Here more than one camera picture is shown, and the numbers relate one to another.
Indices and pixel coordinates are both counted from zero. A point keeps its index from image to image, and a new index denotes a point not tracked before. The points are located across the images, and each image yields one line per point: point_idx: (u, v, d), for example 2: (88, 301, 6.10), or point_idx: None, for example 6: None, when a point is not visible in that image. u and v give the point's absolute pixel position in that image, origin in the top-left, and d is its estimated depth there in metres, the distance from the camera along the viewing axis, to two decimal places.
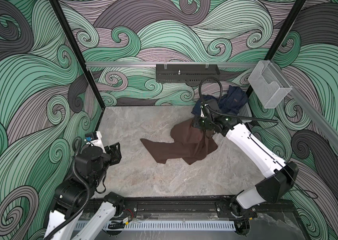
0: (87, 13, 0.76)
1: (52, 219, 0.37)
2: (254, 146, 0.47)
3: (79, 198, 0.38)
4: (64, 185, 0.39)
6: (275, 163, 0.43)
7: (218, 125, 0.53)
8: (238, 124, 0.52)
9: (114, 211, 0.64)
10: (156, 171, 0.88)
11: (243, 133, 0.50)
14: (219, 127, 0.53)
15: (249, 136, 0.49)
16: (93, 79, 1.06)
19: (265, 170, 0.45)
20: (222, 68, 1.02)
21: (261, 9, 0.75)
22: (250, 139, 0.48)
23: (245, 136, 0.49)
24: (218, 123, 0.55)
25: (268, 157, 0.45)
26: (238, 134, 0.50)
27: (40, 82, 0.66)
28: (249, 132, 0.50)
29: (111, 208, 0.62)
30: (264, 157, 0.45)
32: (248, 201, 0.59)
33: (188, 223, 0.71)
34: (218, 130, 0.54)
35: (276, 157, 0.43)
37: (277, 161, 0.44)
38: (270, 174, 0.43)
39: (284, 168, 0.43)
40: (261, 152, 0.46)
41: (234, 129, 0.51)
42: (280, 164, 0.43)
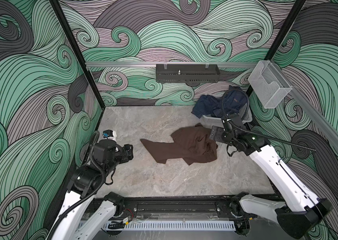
0: (87, 13, 0.76)
1: (67, 201, 0.40)
2: (283, 174, 0.42)
3: (93, 182, 0.42)
4: (80, 171, 0.43)
6: (307, 199, 0.39)
7: (243, 143, 0.48)
8: (266, 146, 0.47)
9: (114, 210, 0.63)
10: (156, 171, 0.88)
11: (271, 158, 0.45)
14: (243, 146, 0.48)
15: (278, 162, 0.44)
16: (93, 79, 1.06)
19: (294, 204, 0.40)
20: (222, 68, 1.02)
21: (261, 9, 0.75)
22: (279, 166, 0.43)
23: (274, 161, 0.44)
24: (243, 141, 0.49)
25: (299, 190, 0.40)
26: (266, 157, 0.45)
27: (40, 82, 0.66)
28: (278, 158, 0.45)
29: (111, 206, 0.62)
30: (294, 189, 0.40)
32: (250, 205, 0.59)
33: (188, 223, 0.71)
34: (242, 150, 0.49)
35: (307, 190, 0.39)
37: (308, 196, 0.39)
38: (300, 209, 0.39)
39: (316, 205, 0.38)
40: (290, 182, 0.41)
41: (261, 151, 0.46)
42: (312, 200, 0.39)
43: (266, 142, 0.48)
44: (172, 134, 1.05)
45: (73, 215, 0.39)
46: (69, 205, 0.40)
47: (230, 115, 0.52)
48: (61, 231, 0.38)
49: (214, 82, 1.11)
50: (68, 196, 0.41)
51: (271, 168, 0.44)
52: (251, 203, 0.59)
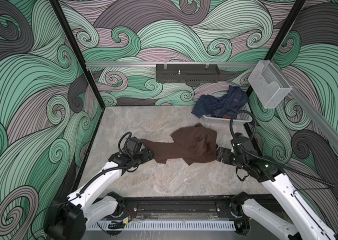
0: (87, 13, 0.76)
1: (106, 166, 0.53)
2: (298, 206, 0.41)
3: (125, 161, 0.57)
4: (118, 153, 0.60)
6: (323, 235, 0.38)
7: (256, 170, 0.47)
8: (280, 175, 0.45)
9: (116, 205, 0.64)
10: (157, 171, 0.88)
11: (286, 189, 0.43)
14: (256, 173, 0.47)
15: (293, 194, 0.43)
16: (93, 79, 1.06)
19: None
20: (222, 68, 1.02)
21: (261, 9, 0.75)
22: (295, 197, 0.42)
23: (289, 193, 0.43)
24: (255, 168, 0.48)
25: (315, 225, 0.39)
26: (280, 187, 0.44)
27: (40, 82, 0.66)
28: (293, 190, 0.44)
29: (114, 202, 0.62)
30: (310, 224, 0.39)
32: (253, 214, 0.59)
33: (188, 223, 0.71)
34: (256, 176, 0.47)
35: (325, 225, 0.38)
37: (325, 231, 0.38)
38: None
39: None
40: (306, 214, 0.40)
41: (275, 181, 0.45)
42: (329, 237, 0.38)
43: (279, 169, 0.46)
44: (172, 134, 1.05)
45: (109, 175, 0.51)
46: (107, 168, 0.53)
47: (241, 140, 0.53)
48: (98, 183, 0.48)
49: (214, 82, 1.11)
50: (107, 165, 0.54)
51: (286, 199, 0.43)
52: (257, 213, 0.58)
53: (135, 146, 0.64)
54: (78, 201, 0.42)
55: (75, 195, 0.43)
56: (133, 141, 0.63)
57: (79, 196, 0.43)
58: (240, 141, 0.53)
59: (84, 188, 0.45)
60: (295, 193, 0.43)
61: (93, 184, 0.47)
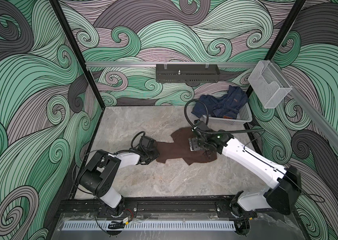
0: (87, 13, 0.76)
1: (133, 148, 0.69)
2: (251, 158, 0.47)
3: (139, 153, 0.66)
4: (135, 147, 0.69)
6: (276, 172, 0.43)
7: (213, 144, 0.54)
8: (230, 140, 0.53)
9: (118, 201, 0.64)
10: (157, 171, 0.88)
11: (237, 148, 0.51)
14: (213, 145, 0.54)
15: (243, 149, 0.50)
16: (93, 79, 1.06)
19: (270, 181, 0.44)
20: (222, 68, 1.02)
21: (261, 9, 0.75)
22: (246, 152, 0.49)
23: (240, 149, 0.50)
24: (212, 142, 0.55)
25: (268, 166, 0.45)
26: (232, 149, 0.51)
27: (40, 82, 0.66)
28: (243, 146, 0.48)
29: (119, 196, 0.64)
30: (264, 167, 0.45)
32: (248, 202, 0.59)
33: (188, 223, 0.71)
34: (215, 149, 0.54)
35: (275, 164, 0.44)
37: (276, 168, 0.44)
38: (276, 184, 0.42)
39: (286, 174, 0.43)
40: (259, 162, 0.46)
41: (227, 145, 0.52)
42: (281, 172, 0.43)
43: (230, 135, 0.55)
44: (172, 134, 1.05)
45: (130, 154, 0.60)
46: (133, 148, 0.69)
47: (196, 123, 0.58)
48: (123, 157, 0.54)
49: (214, 82, 1.11)
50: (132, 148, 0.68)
51: (239, 156, 0.49)
52: (248, 198, 0.60)
53: (149, 142, 0.76)
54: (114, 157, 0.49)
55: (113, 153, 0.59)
56: (147, 138, 0.75)
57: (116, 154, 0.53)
58: (194, 124, 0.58)
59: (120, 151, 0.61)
60: (245, 148, 0.51)
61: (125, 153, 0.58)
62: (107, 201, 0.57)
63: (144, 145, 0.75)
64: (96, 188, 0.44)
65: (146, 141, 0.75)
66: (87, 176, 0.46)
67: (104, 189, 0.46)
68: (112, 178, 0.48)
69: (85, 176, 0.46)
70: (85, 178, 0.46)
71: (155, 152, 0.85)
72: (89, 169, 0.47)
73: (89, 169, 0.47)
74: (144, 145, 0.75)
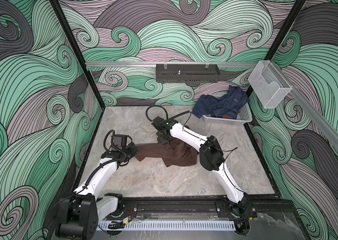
0: (87, 13, 0.76)
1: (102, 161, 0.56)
2: (187, 134, 0.65)
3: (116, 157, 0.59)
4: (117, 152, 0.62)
6: (200, 140, 0.61)
7: (164, 129, 0.72)
8: (175, 124, 0.71)
9: (116, 202, 0.64)
10: (156, 171, 0.88)
11: (179, 128, 0.69)
14: (165, 131, 0.71)
15: (182, 129, 0.68)
16: (93, 79, 1.06)
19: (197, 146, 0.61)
20: (222, 68, 1.02)
21: (261, 9, 0.75)
22: (184, 130, 0.67)
23: (180, 129, 0.68)
24: (164, 129, 0.72)
25: (196, 138, 0.63)
26: (175, 130, 0.69)
27: (40, 82, 0.65)
28: (182, 126, 0.70)
29: (115, 198, 0.64)
30: (194, 138, 0.63)
32: (229, 190, 0.64)
33: (188, 223, 0.71)
34: (166, 133, 0.72)
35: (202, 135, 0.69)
37: (201, 138, 0.62)
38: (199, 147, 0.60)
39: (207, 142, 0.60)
40: (191, 136, 0.64)
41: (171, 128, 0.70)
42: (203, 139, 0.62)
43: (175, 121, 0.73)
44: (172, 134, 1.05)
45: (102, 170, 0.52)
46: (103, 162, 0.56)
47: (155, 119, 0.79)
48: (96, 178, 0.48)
49: (214, 83, 1.11)
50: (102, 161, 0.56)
51: (180, 134, 0.67)
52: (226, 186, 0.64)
53: (122, 140, 0.68)
54: (86, 191, 0.43)
55: (82, 188, 0.44)
56: (119, 135, 0.66)
57: (86, 187, 0.45)
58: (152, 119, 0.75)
59: (89, 179, 0.48)
60: (183, 128, 0.69)
61: (96, 177, 0.49)
62: (107, 214, 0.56)
63: (118, 144, 0.66)
64: (83, 234, 0.39)
65: (118, 139, 0.66)
66: (65, 226, 0.40)
67: (92, 227, 0.42)
68: (95, 212, 0.42)
69: (63, 228, 0.40)
70: (64, 230, 0.40)
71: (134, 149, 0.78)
72: (63, 219, 0.40)
73: (63, 219, 0.40)
74: (117, 144, 0.66)
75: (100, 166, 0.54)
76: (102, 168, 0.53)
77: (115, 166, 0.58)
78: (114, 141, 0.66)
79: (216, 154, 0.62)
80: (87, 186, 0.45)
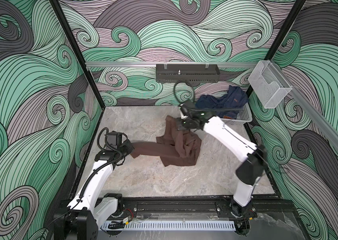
0: (87, 13, 0.76)
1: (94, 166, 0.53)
2: (226, 135, 0.52)
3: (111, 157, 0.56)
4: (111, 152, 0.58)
6: (246, 148, 0.48)
7: (195, 121, 0.57)
8: (213, 117, 0.57)
9: (116, 203, 0.64)
10: (156, 171, 0.88)
11: (217, 126, 0.54)
14: (196, 123, 0.57)
15: (223, 127, 0.54)
16: (93, 79, 1.06)
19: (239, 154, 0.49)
20: (222, 68, 1.02)
21: (261, 9, 0.75)
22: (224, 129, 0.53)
23: (219, 127, 0.54)
24: (195, 119, 0.58)
25: (241, 143, 0.49)
26: (212, 126, 0.54)
27: (39, 82, 0.65)
28: (223, 123, 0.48)
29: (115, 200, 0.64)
30: (236, 143, 0.50)
32: (242, 196, 0.60)
33: (188, 223, 0.71)
34: (196, 127, 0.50)
35: (249, 141, 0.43)
37: (249, 145, 0.49)
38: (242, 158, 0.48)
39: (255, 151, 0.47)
40: (234, 139, 0.50)
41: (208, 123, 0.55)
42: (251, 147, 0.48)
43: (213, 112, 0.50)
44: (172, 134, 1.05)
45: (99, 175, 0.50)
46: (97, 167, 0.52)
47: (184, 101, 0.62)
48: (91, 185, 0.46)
49: (214, 83, 1.11)
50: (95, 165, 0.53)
51: (217, 133, 0.54)
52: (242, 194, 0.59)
53: (117, 139, 0.64)
54: (81, 205, 0.41)
55: (76, 202, 0.42)
56: (113, 134, 0.62)
57: (80, 200, 0.42)
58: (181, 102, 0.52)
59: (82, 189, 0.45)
60: (224, 125, 0.54)
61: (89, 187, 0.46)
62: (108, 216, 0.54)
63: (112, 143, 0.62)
64: None
65: (112, 138, 0.62)
66: None
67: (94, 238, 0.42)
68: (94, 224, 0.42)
69: None
70: None
71: (129, 148, 0.75)
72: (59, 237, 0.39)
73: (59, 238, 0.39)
74: (111, 143, 0.62)
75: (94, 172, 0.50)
76: (97, 173, 0.50)
77: (112, 168, 0.56)
78: (108, 139, 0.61)
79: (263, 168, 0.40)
80: (82, 199, 0.43)
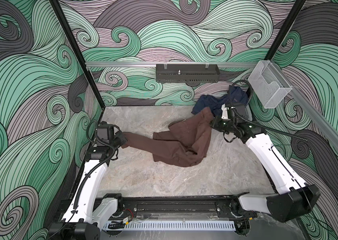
0: (87, 13, 0.76)
1: (86, 168, 0.48)
2: (274, 159, 0.45)
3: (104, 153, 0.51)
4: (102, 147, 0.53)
6: (293, 182, 0.41)
7: (241, 131, 0.53)
8: (261, 134, 0.50)
9: (116, 203, 0.64)
10: (156, 171, 0.88)
11: (264, 144, 0.48)
14: (240, 134, 0.52)
15: (270, 148, 0.47)
16: (93, 79, 1.06)
19: (279, 183, 0.43)
20: (222, 68, 1.02)
21: (261, 9, 0.75)
22: (272, 152, 0.46)
23: (266, 147, 0.47)
24: (241, 129, 0.53)
25: (287, 173, 0.42)
26: (259, 143, 0.48)
27: (39, 82, 0.65)
28: (272, 146, 0.48)
29: (115, 200, 0.64)
30: (282, 172, 0.43)
32: (248, 203, 0.60)
33: (188, 223, 0.71)
34: (240, 136, 0.53)
35: (297, 175, 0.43)
37: (296, 179, 0.41)
38: (285, 190, 0.41)
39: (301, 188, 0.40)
40: (281, 166, 0.43)
41: (256, 138, 0.49)
42: (298, 183, 0.41)
43: (262, 130, 0.51)
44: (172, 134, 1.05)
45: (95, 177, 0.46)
46: (89, 170, 0.47)
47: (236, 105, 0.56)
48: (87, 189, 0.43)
49: (214, 83, 1.11)
50: (87, 165, 0.48)
51: (263, 152, 0.47)
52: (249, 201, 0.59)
53: (108, 132, 0.57)
54: (77, 217, 0.39)
55: (71, 213, 0.39)
56: (103, 127, 0.55)
57: (76, 211, 0.39)
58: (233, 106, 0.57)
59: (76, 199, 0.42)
60: (272, 148, 0.47)
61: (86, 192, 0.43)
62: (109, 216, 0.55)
63: (104, 137, 0.56)
64: None
65: (103, 132, 0.56)
66: None
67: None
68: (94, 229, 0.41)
69: None
70: None
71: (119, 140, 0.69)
72: None
73: None
74: (102, 137, 0.56)
75: (86, 176, 0.46)
76: (90, 177, 0.46)
77: (105, 167, 0.51)
78: (99, 134, 0.56)
79: (302, 208, 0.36)
80: (77, 209, 0.40)
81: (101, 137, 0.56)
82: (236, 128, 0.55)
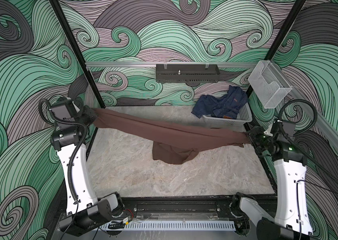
0: (87, 13, 0.76)
1: (63, 156, 0.40)
2: (292, 192, 0.40)
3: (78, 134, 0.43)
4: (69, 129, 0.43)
6: (295, 223, 0.37)
7: (276, 147, 0.46)
8: (297, 162, 0.43)
9: (116, 198, 0.65)
10: (156, 171, 0.88)
11: (293, 174, 0.41)
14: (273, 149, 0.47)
15: (296, 181, 0.41)
16: (93, 80, 1.06)
19: (280, 214, 0.40)
20: (222, 68, 1.02)
21: (261, 9, 0.75)
22: (295, 185, 0.40)
23: (293, 178, 0.41)
24: (277, 145, 0.47)
25: (295, 210, 0.38)
26: (289, 170, 0.42)
27: (40, 82, 0.65)
28: (301, 180, 0.41)
29: (113, 194, 0.65)
30: (291, 208, 0.38)
32: (246, 207, 0.61)
33: (188, 223, 0.71)
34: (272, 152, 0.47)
35: (306, 221, 0.37)
37: (300, 223, 0.37)
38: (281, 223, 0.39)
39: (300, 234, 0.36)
40: (295, 203, 0.39)
41: (287, 163, 0.43)
42: (299, 226, 0.37)
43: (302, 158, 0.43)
44: None
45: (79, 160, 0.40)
46: (68, 157, 0.40)
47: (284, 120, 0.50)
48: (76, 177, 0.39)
49: (214, 82, 1.11)
50: (61, 153, 0.40)
51: (285, 180, 0.42)
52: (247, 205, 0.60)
53: (69, 109, 0.46)
54: (84, 204, 0.37)
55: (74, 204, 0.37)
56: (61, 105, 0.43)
57: (79, 200, 0.37)
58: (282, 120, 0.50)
59: (73, 190, 0.38)
60: (299, 182, 0.40)
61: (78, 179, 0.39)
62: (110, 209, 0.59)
63: (66, 116, 0.45)
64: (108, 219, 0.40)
65: (62, 110, 0.44)
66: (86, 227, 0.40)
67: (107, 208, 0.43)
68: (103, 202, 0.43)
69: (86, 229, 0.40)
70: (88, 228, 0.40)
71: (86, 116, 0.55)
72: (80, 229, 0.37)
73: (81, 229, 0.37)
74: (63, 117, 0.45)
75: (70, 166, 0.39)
76: (74, 165, 0.40)
77: (85, 147, 0.44)
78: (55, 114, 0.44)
79: None
80: (80, 199, 0.37)
81: (62, 117, 0.45)
82: (272, 143, 0.50)
